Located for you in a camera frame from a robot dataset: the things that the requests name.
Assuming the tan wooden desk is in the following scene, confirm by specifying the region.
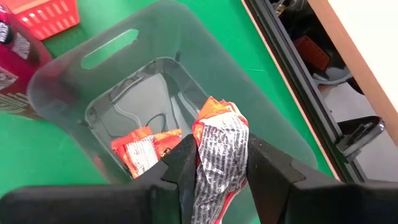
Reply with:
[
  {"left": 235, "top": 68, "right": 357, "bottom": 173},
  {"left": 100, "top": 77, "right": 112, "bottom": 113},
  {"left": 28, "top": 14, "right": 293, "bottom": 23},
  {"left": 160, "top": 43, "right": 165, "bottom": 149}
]
[{"left": 307, "top": 0, "right": 398, "bottom": 125}]

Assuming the black desk leg bracket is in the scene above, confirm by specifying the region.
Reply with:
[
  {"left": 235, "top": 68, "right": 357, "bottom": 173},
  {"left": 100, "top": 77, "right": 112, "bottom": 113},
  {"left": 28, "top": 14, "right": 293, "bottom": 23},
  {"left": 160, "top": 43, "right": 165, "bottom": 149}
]
[{"left": 335, "top": 116, "right": 387, "bottom": 163}]

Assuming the dark green plastic bin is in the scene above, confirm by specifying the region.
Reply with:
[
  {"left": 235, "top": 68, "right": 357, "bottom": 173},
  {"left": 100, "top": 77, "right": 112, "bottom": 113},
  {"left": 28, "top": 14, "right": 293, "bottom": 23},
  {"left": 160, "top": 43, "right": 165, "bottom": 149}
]
[{"left": 26, "top": 0, "right": 318, "bottom": 194}]

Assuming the orange Reese's wrapper white back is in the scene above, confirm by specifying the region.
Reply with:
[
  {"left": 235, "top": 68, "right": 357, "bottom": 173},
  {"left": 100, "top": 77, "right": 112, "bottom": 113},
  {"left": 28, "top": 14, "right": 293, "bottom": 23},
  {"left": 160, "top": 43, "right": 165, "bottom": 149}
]
[
  {"left": 190, "top": 95, "right": 250, "bottom": 224},
  {"left": 111, "top": 126, "right": 161, "bottom": 180}
]

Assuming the orange brown box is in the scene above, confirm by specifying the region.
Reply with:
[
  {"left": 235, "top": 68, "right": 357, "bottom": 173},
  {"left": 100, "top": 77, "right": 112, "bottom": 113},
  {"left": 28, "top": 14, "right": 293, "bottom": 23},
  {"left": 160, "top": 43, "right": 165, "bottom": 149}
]
[{"left": 293, "top": 34, "right": 331, "bottom": 72}]

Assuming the grey round base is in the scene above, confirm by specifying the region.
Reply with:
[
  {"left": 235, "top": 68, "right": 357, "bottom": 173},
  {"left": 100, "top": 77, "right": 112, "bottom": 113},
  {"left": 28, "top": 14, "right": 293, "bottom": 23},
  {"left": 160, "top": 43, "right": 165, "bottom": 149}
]
[{"left": 312, "top": 66, "right": 354, "bottom": 87}]

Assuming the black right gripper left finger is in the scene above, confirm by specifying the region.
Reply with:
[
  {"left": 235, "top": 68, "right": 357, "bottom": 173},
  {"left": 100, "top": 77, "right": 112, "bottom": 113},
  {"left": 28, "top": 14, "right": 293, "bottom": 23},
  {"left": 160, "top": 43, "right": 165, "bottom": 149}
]
[{"left": 136, "top": 133, "right": 200, "bottom": 224}]

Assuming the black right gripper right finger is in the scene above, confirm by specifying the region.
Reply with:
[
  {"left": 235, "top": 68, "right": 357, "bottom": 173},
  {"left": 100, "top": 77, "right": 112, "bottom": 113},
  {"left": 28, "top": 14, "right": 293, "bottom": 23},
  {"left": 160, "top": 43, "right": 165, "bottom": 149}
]
[{"left": 247, "top": 133, "right": 340, "bottom": 224}]

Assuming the orange plastic basket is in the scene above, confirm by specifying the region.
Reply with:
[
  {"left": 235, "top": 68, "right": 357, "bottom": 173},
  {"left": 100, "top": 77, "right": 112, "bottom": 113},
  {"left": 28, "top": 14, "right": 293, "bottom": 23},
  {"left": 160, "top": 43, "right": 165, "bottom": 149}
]
[{"left": 0, "top": 0, "right": 81, "bottom": 41}]

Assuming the red Coca-Cola can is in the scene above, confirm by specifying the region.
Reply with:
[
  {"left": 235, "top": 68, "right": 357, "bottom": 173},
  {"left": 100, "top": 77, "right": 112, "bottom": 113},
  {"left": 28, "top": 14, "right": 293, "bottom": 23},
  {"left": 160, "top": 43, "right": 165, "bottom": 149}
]
[{"left": 0, "top": 5, "right": 53, "bottom": 121}]

